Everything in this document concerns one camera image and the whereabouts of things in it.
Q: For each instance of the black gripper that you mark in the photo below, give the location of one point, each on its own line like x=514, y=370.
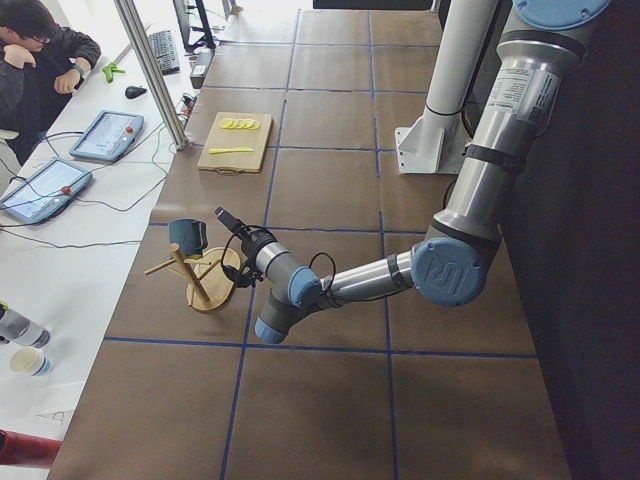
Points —
x=248, y=248

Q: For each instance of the dark teal mug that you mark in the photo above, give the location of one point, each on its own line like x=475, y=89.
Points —
x=190, y=235

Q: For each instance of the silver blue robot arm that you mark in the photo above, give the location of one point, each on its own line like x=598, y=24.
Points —
x=542, y=41

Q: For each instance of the wooden cup rack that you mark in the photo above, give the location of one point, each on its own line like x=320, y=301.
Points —
x=208, y=287

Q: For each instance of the white paper cup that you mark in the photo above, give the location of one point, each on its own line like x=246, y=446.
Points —
x=30, y=361

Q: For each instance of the yellow plastic knife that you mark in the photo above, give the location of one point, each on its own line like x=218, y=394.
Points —
x=218, y=151

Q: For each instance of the wooden cutting board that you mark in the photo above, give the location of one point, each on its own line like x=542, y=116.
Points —
x=224, y=138

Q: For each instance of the lemon slice two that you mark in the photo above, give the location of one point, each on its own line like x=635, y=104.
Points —
x=233, y=123

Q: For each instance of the lemon slice one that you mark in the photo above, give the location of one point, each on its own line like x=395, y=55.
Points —
x=226, y=123

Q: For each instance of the lemon slice three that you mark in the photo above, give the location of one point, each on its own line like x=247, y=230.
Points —
x=240, y=124

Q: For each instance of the lemon slice four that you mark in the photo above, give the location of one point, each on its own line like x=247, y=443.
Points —
x=246, y=124

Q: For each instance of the far teach pendant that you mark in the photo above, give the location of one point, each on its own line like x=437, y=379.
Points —
x=108, y=137

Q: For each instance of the teach pendant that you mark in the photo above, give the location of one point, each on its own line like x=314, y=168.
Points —
x=47, y=192
x=108, y=137

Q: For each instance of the black computer mouse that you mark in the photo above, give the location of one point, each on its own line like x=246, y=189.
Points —
x=132, y=92

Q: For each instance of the black box with label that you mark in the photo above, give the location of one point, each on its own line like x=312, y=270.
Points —
x=200, y=62

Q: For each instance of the near teach pendant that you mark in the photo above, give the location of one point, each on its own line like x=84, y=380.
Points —
x=47, y=192

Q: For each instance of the black monitor stand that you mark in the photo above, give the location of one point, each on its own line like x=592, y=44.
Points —
x=193, y=25

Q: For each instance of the black keyboard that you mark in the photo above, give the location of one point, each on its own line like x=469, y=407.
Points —
x=163, y=47

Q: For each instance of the green plastic clamp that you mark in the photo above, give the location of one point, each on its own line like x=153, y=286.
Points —
x=110, y=70

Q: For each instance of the clear water bottle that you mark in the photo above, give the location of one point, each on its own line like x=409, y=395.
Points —
x=23, y=331

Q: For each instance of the seated person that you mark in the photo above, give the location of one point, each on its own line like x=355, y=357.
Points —
x=42, y=65

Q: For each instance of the red object at edge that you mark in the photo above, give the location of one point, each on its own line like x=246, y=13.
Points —
x=29, y=451

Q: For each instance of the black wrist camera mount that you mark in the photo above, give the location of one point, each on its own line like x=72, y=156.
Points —
x=247, y=275

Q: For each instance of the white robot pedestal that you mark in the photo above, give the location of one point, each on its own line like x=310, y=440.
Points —
x=436, y=142

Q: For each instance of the aluminium frame post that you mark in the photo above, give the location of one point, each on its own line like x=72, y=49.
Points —
x=137, y=35

